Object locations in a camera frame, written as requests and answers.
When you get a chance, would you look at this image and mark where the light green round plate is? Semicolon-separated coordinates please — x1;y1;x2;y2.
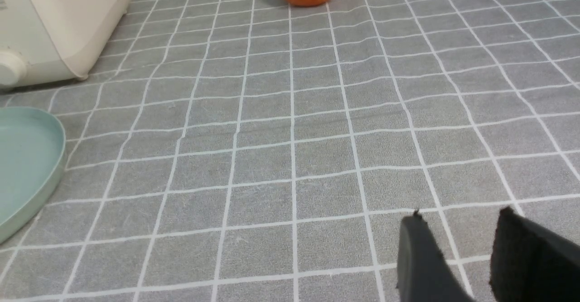
0;107;67;242

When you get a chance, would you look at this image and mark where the grey checkered tablecloth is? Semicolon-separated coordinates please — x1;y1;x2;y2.
1;0;580;302

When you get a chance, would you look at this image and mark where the cream white toaster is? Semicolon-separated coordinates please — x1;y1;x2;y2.
0;0;131;89

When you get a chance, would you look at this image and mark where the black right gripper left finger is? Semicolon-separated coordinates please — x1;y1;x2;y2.
396;211;474;302

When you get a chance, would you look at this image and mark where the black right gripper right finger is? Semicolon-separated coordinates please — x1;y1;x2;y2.
489;207;580;302

